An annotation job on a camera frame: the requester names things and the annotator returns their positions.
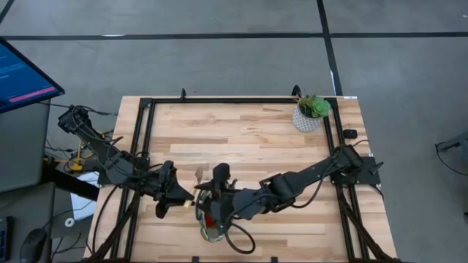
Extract computer monitor blue screen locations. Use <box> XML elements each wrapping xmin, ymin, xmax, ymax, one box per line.
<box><xmin>0</xmin><ymin>36</ymin><xmax>66</xmax><ymax>114</ymax></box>

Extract white paper sheets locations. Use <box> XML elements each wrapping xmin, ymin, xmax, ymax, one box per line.
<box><xmin>69</xmin><ymin>171</ymin><xmax>100</xmax><ymax>221</ymax></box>

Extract black computer mouse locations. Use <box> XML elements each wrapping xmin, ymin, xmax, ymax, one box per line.
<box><xmin>20</xmin><ymin>228</ymin><xmax>48</xmax><ymax>263</ymax></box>

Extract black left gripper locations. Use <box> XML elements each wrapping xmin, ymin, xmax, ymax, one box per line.
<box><xmin>144</xmin><ymin>160</ymin><xmax>195</xmax><ymax>220</ymax></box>

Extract green beige gardening bag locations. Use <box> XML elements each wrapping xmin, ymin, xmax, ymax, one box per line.
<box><xmin>195</xmin><ymin>189</ymin><xmax>230</xmax><ymax>244</ymax></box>

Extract wide trowel wooden handle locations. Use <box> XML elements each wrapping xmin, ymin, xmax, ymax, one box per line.
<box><xmin>184</xmin><ymin>166</ymin><xmax>205</xmax><ymax>209</ymax></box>

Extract succulent in white pot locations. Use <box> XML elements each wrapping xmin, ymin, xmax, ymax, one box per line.
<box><xmin>291</xmin><ymin>94</ymin><xmax>332</xmax><ymax>133</ymax></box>

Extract yellow cable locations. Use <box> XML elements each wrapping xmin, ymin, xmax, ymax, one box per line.
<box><xmin>45</xmin><ymin>137</ymin><xmax>88</xmax><ymax>172</ymax></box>

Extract grey cabinet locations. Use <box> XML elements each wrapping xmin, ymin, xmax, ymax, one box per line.
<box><xmin>0</xmin><ymin>98</ymin><xmax>52</xmax><ymax>194</ymax></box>

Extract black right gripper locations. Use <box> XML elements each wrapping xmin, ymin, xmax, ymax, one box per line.
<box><xmin>197</xmin><ymin>163</ymin><xmax>271</xmax><ymax>235</ymax></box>

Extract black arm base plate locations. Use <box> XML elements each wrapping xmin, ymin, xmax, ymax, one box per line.
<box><xmin>97</xmin><ymin>160</ymin><xmax>149</xmax><ymax>186</ymax></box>
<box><xmin>328</xmin><ymin>156</ymin><xmax>382</xmax><ymax>186</ymax></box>

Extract black metal table frame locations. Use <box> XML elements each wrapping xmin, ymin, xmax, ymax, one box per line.
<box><xmin>86</xmin><ymin>87</ymin><xmax>401</xmax><ymax>263</ymax></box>

